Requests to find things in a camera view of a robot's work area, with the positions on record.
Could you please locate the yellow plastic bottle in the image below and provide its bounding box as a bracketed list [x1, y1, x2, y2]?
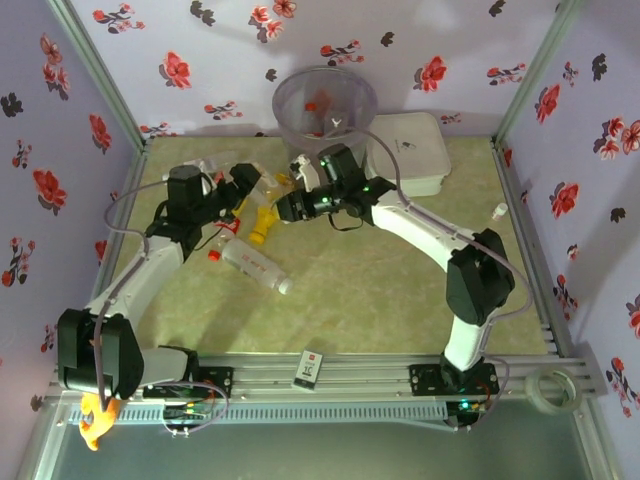
[248, 172, 292, 245]

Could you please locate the clear bottle with red print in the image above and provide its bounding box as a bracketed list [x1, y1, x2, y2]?
[221, 238, 295, 296]

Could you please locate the clear plastic bottle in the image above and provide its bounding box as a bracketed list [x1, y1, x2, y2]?
[302, 101, 331, 140]

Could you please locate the translucent grey plastic bin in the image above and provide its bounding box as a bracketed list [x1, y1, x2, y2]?
[271, 67, 380, 164]

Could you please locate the white lidded plastic container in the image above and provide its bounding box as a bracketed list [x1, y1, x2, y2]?
[363, 112, 453, 197]

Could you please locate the black and white card box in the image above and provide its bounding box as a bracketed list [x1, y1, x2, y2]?
[292, 349, 325, 392]

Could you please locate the orange shark plush toy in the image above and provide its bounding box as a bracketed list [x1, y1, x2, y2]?
[78, 392, 123, 452]

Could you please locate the clear tape roll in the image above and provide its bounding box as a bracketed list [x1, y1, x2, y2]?
[524, 368, 582, 415]

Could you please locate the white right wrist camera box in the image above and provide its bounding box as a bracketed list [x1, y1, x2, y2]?
[288, 153, 320, 192]

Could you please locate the lilac right arm cable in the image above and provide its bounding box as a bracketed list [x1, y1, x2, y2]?
[329, 119, 532, 436]

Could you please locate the lilac arm cable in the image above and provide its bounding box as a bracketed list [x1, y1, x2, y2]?
[329, 119, 532, 436]
[97, 179, 231, 439]

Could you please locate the aluminium table side rail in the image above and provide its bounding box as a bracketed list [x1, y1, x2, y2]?
[82, 139, 153, 314]
[491, 138, 575, 357]

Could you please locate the lilac left arm cable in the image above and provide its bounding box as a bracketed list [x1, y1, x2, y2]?
[97, 179, 231, 439]

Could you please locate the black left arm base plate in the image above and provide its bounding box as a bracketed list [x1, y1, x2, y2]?
[143, 366, 235, 400]

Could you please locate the aluminium frame post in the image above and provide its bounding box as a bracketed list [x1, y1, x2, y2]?
[47, 0, 151, 151]
[492, 0, 587, 146]

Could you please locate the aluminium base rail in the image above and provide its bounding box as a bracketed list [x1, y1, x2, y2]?
[47, 352, 609, 401]

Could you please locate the small circuit board with wires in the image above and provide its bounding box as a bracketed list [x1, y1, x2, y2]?
[162, 403, 214, 424]
[446, 397, 490, 432]

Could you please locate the white slotted cable duct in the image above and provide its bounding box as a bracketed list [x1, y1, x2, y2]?
[67, 402, 449, 426]

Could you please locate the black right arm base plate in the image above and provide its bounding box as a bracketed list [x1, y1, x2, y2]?
[408, 363, 501, 397]

